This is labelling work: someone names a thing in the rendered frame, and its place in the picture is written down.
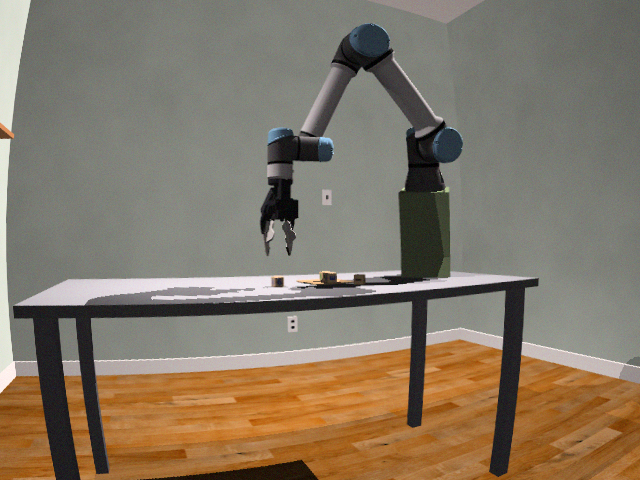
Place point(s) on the tan square mat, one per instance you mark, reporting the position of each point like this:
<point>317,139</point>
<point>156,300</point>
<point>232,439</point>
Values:
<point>317,282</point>

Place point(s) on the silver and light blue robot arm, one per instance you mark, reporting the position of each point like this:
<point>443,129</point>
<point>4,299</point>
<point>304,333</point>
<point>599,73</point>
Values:
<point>367,47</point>

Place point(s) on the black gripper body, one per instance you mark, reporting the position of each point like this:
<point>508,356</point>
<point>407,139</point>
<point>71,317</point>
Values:
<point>282,209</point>

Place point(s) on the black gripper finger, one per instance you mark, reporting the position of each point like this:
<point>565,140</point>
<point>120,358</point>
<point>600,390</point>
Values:
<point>289,234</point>
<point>266,230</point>

